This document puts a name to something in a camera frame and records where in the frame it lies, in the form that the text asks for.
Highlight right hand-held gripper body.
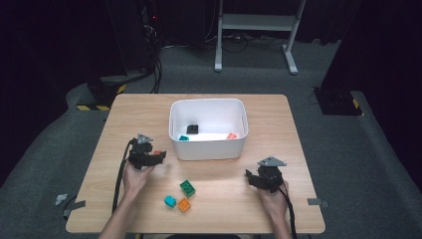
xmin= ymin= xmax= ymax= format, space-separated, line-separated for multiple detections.
xmin=257 ymin=156 xmax=287 ymax=193

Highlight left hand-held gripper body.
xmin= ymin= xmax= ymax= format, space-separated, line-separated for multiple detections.
xmin=128 ymin=133 xmax=154 ymax=170

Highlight green toy brick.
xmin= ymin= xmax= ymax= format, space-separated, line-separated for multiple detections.
xmin=179 ymin=179 xmax=197 ymax=198

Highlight light blue toy brick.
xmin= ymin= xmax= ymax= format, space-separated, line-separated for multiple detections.
xmin=163 ymin=194 xmax=177 ymax=209

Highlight white plastic bin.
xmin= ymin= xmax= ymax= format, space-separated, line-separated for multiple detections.
xmin=168 ymin=98 xmax=250 ymax=161

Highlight person's left hand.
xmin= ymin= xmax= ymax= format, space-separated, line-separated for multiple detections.
xmin=122 ymin=162 xmax=155 ymax=200

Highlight person's right hand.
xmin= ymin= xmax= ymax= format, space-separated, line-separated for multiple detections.
xmin=259 ymin=180 xmax=292 ymax=229

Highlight grey tape strip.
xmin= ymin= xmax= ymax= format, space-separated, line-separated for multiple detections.
xmin=63 ymin=199 xmax=87 ymax=218
xmin=307 ymin=197 xmax=329 ymax=209

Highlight orange toy brick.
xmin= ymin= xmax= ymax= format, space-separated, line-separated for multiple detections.
xmin=177 ymin=197 xmax=192 ymax=213

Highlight black striped stand base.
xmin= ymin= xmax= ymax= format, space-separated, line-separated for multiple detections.
xmin=77 ymin=74 xmax=127 ymax=113

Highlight dark equipment rack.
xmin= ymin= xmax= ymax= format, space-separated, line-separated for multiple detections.
xmin=138 ymin=0 xmax=161 ymax=71

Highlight white metal stand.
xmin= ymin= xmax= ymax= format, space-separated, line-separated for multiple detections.
xmin=214 ymin=0 xmax=307 ymax=76

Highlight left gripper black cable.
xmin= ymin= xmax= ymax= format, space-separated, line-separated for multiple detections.
xmin=111 ymin=138 xmax=137 ymax=213

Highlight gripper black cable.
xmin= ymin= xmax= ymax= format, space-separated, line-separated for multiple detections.
xmin=278 ymin=186 xmax=299 ymax=239
xmin=111 ymin=138 xmax=137 ymax=213

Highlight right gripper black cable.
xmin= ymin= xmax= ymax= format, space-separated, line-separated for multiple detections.
xmin=278 ymin=186 xmax=299 ymax=239

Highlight black floor cable bundle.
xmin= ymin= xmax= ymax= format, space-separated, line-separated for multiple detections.
xmin=145 ymin=56 xmax=163 ymax=95

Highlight black cables under stand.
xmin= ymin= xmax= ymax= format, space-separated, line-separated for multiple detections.
xmin=205 ymin=31 xmax=290 ymax=54

